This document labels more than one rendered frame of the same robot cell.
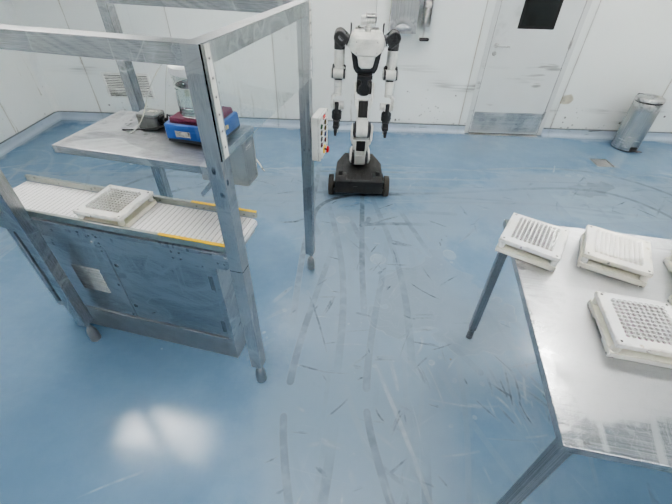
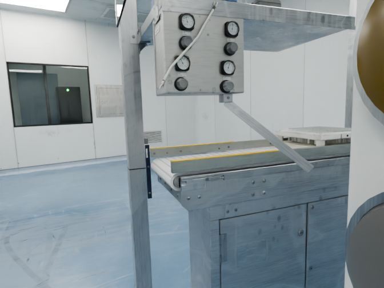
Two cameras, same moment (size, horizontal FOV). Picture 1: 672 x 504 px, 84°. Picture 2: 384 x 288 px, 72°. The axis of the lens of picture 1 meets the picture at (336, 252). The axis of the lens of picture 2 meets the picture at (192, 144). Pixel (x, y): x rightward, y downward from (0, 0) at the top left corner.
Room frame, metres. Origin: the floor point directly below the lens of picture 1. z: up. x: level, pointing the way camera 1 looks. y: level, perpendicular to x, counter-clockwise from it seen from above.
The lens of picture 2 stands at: (2.08, 0.05, 1.07)
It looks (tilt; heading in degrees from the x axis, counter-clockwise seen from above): 7 degrees down; 147
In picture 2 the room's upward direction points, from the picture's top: 2 degrees counter-clockwise
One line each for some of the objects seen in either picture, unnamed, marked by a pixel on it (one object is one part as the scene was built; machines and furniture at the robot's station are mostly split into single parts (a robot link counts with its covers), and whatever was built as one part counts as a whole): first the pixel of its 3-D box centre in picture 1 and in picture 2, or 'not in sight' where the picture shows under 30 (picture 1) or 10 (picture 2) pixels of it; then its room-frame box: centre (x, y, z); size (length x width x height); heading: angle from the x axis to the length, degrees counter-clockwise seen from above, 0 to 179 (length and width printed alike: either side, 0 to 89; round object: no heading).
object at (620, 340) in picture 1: (643, 323); not in sight; (0.83, -1.06, 0.95); 0.25 x 0.24 x 0.02; 168
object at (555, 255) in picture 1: (534, 235); not in sight; (1.31, -0.87, 0.95); 0.25 x 0.24 x 0.02; 147
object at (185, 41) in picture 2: not in sight; (186, 40); (1.52, 0.41, 1.23); 0.03 x 0.02 x 0.04; 77
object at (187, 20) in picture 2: not in sight; (187, 22); (1.52, 0.41, 1.27); 0.04 x 0.01 x 0.04; 77
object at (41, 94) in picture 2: not in sight; (52, 95); (-3.74, 0.70, 1.43); 1.38 x 0.01 x 1.16; 88
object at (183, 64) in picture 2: not in sight; (182, 63); (1.52, 0.40, 1.18); 0.04 x 0.01 x 0.04; 77
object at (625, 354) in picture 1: (636, 332); not in sight; (0.83, -1.06, 0.90); 0.24 x 0.24 x 0.02; 78
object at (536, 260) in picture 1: (530, 244); not in sight; (1.31, -0.87, 0.90); 0.24 x 0.24 x 0.02; 57
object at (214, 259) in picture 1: (120, 222); (323, 162); (1.48, 1.07, 0.84); 1.30 x 0.29 x 0.10; 77
